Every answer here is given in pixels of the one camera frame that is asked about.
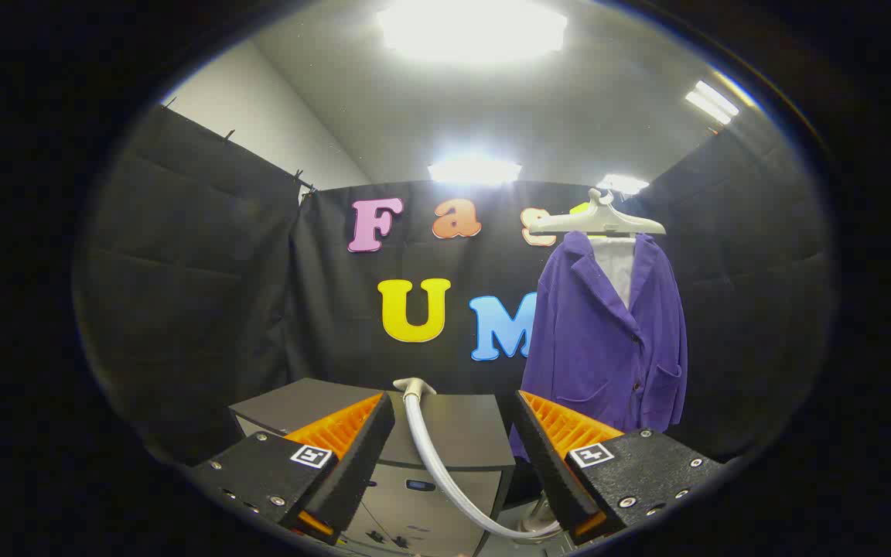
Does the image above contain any white shirt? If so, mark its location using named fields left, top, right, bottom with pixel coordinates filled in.
left=589, top=236, right=637, bottom=310

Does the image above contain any purple corduroy jacket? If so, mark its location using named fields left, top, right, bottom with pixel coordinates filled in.
left=509, top=231, right=688, bottom=461

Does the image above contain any large ceiling light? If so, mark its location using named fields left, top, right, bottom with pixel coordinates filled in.
left=376, top=0, right=570, bottom=64

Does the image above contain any grey cabinet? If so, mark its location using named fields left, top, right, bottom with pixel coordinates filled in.
left=229, top=378, right=517, bottom=557

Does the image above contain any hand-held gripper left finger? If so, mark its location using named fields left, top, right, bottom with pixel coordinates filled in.
left=190, top=392, right=396, bottom=546

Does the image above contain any white garment steamer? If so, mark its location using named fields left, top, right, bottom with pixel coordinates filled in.
left=393, top=378, right=562, bottom=540

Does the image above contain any white clothes hanger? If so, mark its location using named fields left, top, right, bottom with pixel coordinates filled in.
left=527, top=188, right=667, bottom=237

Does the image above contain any double ceiling light panel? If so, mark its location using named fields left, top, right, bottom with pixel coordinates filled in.
left=684, top=80, right=740, bottom=125

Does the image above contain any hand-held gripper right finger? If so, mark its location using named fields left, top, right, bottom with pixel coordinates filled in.
left=511, top=389, right=725, bottom=546

